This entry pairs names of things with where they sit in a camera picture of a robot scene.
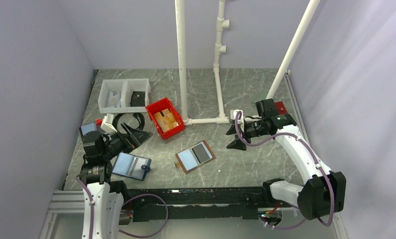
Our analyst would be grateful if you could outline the white PVC pipe frame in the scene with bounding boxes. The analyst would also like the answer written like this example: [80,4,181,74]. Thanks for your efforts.
[175,0,321,125]

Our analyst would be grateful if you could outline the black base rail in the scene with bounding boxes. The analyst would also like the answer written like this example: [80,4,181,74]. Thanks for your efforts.
[110,181,287,222]

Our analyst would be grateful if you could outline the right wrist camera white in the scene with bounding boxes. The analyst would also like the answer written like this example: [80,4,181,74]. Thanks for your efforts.
[229,110,243,123]

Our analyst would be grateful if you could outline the patterned card in tray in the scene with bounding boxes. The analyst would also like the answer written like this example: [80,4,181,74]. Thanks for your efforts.
[106,91,121,108]

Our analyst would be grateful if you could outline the black coiled cable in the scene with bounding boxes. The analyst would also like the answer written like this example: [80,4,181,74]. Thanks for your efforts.
[112,112,146,131]

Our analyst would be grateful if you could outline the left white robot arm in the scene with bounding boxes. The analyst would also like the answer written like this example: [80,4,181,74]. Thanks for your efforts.
[76,122,153,239]

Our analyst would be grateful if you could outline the red plastic bin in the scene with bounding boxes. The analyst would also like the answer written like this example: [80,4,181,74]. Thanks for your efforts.
[145,98,185,140]

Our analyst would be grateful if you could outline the grey blue card holder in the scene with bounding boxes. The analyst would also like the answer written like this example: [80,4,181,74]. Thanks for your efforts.
[79,121,98,137]

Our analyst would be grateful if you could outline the brown leather card holder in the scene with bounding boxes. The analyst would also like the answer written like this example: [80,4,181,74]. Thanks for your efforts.
[175,140,216,174]

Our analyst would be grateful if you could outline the blue card holder open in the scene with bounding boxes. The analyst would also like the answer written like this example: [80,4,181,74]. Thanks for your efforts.
[112,152,152,181]

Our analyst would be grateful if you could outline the brown items in bin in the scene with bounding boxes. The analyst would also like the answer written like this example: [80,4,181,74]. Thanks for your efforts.
[153,109,179,132]

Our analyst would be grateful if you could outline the white divided tray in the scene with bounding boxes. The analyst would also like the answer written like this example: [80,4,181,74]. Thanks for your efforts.
[98,78,151,114]

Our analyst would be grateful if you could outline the red card holder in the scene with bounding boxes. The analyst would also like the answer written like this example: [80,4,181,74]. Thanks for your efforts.
[274,101,288,115]

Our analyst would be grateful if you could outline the black card in tray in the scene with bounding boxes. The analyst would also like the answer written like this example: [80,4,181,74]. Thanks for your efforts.
[130,91,146,107]

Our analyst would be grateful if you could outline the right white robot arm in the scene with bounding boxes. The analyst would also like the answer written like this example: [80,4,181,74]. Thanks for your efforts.
[226,99,346,227]

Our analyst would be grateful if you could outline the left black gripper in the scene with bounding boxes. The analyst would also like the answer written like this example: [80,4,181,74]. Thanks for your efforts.
[101,122,152,159]

